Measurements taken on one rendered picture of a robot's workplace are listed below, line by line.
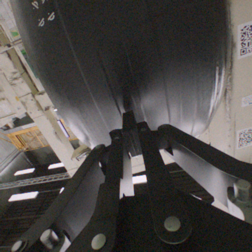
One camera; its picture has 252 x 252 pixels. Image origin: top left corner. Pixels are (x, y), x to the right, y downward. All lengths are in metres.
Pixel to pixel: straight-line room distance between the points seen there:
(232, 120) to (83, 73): 0.46
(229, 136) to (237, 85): 0.16
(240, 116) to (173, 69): 0.38
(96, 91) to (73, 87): 0.03
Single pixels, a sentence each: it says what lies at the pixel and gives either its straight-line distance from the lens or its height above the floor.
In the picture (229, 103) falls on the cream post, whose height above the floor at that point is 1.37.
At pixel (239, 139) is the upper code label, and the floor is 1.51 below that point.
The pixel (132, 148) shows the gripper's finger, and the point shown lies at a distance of 0.16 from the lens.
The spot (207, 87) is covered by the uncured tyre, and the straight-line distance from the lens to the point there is 0.25.
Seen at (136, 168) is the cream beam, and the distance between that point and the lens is 0.90.
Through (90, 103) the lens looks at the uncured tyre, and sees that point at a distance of 0.22.
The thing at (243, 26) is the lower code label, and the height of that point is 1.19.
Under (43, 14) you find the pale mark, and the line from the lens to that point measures 0.24.
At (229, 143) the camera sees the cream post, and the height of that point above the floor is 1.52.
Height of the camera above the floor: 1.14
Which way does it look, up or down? 27 degrees up
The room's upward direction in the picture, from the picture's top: 160 degrees clockwise
